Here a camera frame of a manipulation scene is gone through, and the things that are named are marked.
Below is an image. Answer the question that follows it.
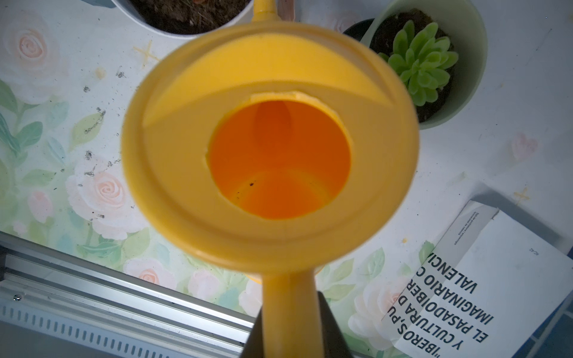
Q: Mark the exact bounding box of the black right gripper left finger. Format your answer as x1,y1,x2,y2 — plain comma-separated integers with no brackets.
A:
240,310,264,358

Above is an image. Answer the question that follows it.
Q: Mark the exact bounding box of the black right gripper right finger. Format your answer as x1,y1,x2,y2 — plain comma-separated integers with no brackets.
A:
317,292,353,358

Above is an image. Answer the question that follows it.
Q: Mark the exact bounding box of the yellow watering can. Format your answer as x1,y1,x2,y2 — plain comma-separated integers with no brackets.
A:
121,1,419,357

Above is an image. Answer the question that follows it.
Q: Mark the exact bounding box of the bright green succulent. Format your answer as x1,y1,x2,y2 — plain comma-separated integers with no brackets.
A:
378,20,459,107

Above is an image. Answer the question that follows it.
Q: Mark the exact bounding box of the green plant pot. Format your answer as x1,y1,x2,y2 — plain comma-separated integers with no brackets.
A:
361,1,487,129

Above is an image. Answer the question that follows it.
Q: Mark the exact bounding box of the dark green saucer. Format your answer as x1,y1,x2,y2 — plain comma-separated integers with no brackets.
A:
343,19,374,41

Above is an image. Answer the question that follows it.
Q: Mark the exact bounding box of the white plant pot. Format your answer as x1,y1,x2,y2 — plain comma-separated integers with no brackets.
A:
113,0,254,39

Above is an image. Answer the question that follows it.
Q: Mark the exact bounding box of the pink saucer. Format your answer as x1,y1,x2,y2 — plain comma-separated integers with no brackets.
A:
277,0,295,22

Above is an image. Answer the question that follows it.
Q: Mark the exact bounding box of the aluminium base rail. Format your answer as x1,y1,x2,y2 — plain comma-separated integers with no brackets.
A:
1,234,254,357

